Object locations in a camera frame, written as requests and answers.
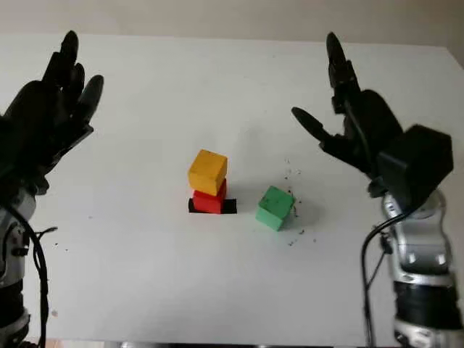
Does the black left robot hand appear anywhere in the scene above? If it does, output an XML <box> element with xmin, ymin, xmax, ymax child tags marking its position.
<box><xmin>0</xmin><ymin>30</ymin><xmax>106</xmax><ymax>197</ymax></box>

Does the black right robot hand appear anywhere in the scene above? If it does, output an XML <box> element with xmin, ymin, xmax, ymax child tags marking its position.
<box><xmin>290</xmin><ymin>31</ymin><xmax>405</xmax><ymax>181</ymax></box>

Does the green wooden block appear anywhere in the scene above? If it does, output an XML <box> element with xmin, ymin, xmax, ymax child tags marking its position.
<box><xmin>254</xmin><ymin>185</ymin><xmax>296</xmax><ymax>232</ymax></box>

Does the yellow wooden block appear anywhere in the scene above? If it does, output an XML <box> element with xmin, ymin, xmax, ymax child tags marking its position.
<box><xmin>187</xmin><ymin>148</ymin><xmax>229</xmax><ymax>197</ymax></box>

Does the red wooden block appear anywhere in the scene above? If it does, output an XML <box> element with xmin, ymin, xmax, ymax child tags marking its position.
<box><xmin>191</xmin><ymin>178</ymin><xmax>228</xmax><ymax>215</ymax></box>

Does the black tape strip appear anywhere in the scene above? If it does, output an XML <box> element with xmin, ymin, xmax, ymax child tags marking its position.
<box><xmin>187</xmin><ymin>197</ymin><xmax>238</xmax><ymax>216</ymax></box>

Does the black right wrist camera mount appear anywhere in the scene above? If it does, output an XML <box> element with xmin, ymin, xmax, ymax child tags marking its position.
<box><xmin>367</xmin><ymin>123</ymin><xmax>455</xmax><ymax>214</ymax></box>

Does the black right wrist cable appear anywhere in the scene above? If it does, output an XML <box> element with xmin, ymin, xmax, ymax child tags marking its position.
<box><xmin>360</xmin><ymin>212</ymin><xmax>400</xmax><ymax>348</ymax></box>

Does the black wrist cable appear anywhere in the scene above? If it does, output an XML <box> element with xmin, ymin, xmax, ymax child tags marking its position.
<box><xmin>360</xmin><ymin>212</ymin><xmax>400</xmax><ymax>348</ymax></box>
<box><xmin>16</xmin><ymin>208</ymin><xmax>59</xmax><ymax>348</ymax></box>

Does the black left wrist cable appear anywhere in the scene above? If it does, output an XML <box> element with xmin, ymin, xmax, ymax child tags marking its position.
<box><xmin>16</xmin><ymin>208</ymin><xmax>59</xmax><ymax>348</ymax></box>

